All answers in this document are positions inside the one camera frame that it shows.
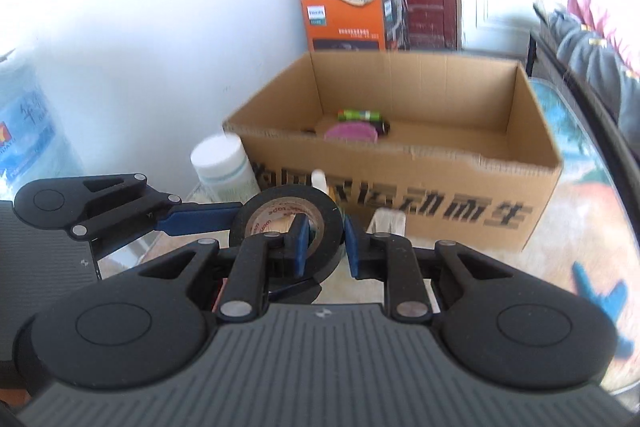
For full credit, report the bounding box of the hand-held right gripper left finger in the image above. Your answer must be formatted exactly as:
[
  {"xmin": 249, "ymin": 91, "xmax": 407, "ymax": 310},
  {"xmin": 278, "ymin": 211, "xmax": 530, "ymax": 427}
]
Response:
[{"xmin": 137, "ymin": 213, "xmax": 312, "ymax": 320}]

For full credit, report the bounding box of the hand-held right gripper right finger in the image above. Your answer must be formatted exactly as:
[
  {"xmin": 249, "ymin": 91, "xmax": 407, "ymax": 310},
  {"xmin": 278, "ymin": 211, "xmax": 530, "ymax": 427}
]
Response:
[{"xmin": 344, "ymin": 218, "xmax": 506, "ymax": 320}]

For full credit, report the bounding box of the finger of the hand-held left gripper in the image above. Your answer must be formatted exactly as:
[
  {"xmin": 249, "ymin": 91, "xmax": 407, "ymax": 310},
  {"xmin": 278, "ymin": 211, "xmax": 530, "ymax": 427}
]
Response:
[
  {"xmin": 270, "ymin": 282, "xmax": 321, "ymax": 304},
  {"xmin": 70, "ymin": 173, "xmax": 243, "ymax": 242}
]

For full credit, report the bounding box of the white charger plug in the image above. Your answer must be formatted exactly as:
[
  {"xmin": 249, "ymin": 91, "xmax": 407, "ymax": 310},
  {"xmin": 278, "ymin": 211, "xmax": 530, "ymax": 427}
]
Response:
[{"xmin": 367, "ymin": 209, "xmax": 408, "ymax": 238}]

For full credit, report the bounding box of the black tape roll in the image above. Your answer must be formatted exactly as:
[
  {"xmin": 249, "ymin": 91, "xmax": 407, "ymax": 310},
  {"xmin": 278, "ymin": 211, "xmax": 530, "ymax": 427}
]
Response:
[{"xmin": 229, "ymin": 187, "xmax": 346, "ymax": 284}]

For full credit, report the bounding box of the white plastic bottle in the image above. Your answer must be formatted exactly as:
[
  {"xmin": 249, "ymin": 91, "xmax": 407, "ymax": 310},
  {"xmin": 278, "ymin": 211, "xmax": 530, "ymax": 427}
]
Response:
[{"xmin": 191, "ymin": 134, "xmax": 256, "ymax": 208}]

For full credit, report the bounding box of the green dropper bottle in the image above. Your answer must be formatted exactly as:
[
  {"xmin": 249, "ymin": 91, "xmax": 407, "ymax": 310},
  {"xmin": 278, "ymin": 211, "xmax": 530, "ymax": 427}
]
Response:
[{"xmin": 310, "ymin": 169, "xmax": 347, "ymax": 228}]

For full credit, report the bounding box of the brown cardboard box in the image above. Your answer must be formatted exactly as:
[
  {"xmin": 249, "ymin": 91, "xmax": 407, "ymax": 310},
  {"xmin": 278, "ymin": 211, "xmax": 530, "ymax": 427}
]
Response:
[{"xmin": 222, "ymin": 51, "xmax": 565, "ymax": 253}]

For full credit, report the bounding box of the pink silicone bowl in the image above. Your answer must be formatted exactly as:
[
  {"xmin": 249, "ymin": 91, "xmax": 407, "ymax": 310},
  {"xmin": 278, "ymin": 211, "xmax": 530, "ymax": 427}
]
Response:
[{"xmin": 323, "ymin": 121, "xmax": 381, "ymax": 142}]

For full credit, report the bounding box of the green lip balm tube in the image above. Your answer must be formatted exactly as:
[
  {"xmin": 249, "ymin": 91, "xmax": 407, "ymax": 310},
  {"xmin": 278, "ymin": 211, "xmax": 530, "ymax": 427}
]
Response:
[{"xmin": 337, "ymin": 108, "xmax": 383, "ymax": 122}]

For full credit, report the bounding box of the blue water jug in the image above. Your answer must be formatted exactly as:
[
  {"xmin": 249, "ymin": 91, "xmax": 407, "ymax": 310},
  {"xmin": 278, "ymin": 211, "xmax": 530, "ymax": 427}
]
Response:
[{"xmin": 0, "ymin": 49, "xmax": 87, "ymax": 202}]

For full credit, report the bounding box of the orange product box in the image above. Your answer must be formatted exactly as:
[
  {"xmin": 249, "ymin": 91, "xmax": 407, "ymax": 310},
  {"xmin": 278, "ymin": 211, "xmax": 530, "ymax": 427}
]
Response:
[{"xmin": 300, "ymin": 0, "xmax": 408, "ymax": 52}]

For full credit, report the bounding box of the grey blanket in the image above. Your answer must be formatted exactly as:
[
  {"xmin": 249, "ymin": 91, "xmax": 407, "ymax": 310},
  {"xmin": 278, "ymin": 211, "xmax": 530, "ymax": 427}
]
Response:
[{"xmin": 535, "ymin": 0, "xmax": 640, "ymax": 148}]

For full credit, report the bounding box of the pink blanket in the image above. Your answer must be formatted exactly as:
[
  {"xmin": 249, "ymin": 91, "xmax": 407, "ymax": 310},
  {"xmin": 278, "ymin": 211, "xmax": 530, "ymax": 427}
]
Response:
[{"xmin": 567, "ymin": 0, "xmax": 640, "ymax": 72}]

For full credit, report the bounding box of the dark bed frame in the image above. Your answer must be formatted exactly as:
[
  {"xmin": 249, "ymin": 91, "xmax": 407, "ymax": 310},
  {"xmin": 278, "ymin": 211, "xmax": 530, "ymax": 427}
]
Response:
[{"xmin": 525, "ymin": 27, "xmax": 640, "ymax": 258}]

